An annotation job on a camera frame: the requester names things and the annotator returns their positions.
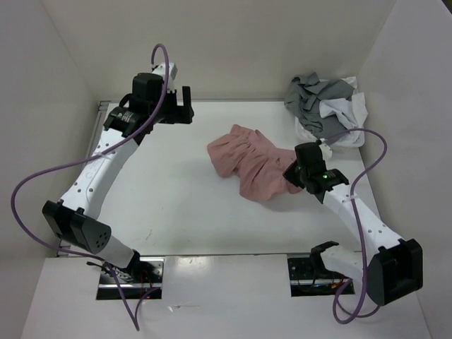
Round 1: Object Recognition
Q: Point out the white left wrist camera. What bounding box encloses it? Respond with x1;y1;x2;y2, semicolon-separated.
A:
152;62;177;92

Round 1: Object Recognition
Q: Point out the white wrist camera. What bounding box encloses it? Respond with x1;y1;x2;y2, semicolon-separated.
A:
316;138;333;160
152;62;177;92

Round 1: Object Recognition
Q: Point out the pink pleated skirt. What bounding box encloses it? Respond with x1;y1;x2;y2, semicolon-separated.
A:
207;124;301;202

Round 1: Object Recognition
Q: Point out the grey crumpled skirt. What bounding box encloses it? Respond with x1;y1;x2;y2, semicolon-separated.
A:
284;72;355;138

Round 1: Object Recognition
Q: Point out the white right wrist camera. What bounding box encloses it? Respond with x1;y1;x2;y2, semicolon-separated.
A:
316;138;333;160

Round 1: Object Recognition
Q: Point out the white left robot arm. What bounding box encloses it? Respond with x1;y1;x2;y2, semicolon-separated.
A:
42;65;194;283

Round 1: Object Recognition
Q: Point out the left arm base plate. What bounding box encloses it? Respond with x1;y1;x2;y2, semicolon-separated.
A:
96;256;165;301

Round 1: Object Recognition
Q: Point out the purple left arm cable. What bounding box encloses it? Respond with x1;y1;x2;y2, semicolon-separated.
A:
10;42;170;332

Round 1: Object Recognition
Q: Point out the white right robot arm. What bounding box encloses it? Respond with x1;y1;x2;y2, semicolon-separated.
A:
283;142;423;307

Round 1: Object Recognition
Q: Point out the white crumpled skirt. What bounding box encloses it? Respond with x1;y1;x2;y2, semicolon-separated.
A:
294;76;368;148

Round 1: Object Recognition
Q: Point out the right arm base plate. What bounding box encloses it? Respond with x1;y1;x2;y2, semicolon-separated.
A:
287;254;349;297

